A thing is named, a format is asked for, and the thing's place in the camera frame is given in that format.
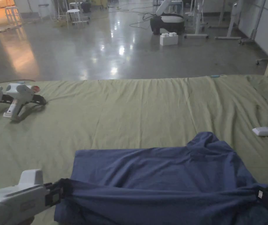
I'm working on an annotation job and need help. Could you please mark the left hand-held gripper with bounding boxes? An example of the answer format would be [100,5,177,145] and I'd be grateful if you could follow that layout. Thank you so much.
[0,169,72,225]

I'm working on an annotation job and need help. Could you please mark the dark blue shirt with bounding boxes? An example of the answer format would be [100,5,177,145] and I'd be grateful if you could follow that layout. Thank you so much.
[54,132,268,225]

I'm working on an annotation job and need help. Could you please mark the person's left hand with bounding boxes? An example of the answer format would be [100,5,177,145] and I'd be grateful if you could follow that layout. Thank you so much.
[21,216,35,225]

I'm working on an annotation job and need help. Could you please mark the white table stand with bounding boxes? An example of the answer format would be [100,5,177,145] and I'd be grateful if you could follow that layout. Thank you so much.
[184,0,210,39]
[214,0,243,40]

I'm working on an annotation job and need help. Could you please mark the white round stool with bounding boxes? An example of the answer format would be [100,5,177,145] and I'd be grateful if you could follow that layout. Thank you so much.
[66,9,82,29]
[5,6,22,24]

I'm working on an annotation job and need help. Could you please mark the white block-shaped box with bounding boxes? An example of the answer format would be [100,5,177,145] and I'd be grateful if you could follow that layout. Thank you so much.
[159,32,180,46]

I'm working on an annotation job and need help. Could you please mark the black and white robot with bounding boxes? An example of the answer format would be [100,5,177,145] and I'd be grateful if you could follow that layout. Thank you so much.
[150,0,186,35]

